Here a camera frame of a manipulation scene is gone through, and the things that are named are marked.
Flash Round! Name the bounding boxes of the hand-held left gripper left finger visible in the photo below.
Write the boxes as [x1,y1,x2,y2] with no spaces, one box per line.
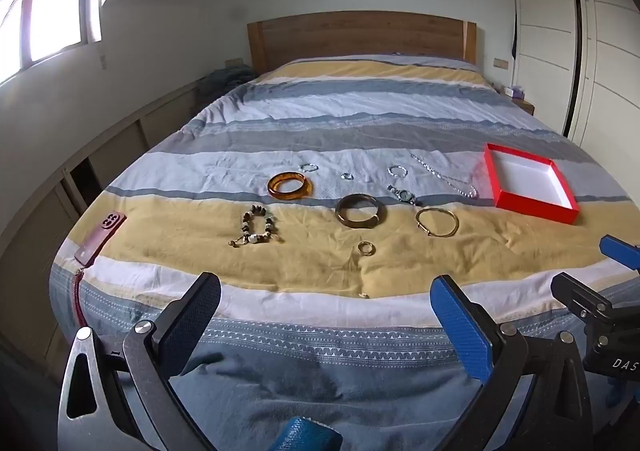
[57,272,222,451]

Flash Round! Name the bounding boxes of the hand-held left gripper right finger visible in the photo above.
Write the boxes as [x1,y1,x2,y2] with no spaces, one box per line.
[430,274,593,451]

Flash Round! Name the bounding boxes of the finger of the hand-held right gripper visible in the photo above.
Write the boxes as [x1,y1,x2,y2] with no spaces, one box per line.
[550,272,614,327]
[599,234,640,277]

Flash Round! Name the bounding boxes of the thin gold bangle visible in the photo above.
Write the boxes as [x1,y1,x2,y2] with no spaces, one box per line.
[414,207,460,238]

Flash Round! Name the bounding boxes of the beaded bracelet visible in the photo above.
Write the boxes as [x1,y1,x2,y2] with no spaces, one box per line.
[228,204,281,247]

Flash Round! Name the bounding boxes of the red cardboard box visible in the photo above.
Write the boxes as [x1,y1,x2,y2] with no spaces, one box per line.
[483,143,581,226]

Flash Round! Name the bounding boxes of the silver chain necklace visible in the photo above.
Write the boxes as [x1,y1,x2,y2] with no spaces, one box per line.
[410,154,479,199]

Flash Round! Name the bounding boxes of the dark brown bangle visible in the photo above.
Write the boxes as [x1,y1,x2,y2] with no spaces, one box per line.
[335,193,387,230]

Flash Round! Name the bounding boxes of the amber bangle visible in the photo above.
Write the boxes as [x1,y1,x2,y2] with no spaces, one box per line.
[267,172,315,202]

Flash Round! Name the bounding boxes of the phone in pink case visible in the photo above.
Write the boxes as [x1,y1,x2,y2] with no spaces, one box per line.
[74,211,127,266]

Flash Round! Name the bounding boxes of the silver wristwatch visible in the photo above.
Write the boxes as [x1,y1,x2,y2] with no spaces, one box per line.
[386,184,418,206]

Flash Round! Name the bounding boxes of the wooden nightstand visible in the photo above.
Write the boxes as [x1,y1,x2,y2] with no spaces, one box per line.
[500,84,536,117]

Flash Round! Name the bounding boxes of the white wardrobe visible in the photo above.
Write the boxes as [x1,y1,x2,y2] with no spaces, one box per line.
[505,0,640,167]

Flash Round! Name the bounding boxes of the striped bed blanket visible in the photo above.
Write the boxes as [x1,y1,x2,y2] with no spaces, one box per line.
[47,54,640,451]

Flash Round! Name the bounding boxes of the grey-blue cloth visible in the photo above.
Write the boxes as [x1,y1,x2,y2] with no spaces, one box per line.
[197,65,258,104]

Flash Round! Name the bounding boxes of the wooden headboard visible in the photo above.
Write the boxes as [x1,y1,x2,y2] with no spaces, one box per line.
[246,10,478,77]

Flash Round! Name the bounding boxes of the window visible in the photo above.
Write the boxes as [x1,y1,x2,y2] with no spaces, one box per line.
[0,0,103,82]

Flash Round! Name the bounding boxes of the low wall cabinet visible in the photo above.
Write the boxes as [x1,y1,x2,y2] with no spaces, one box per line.
[0,76,211,372]

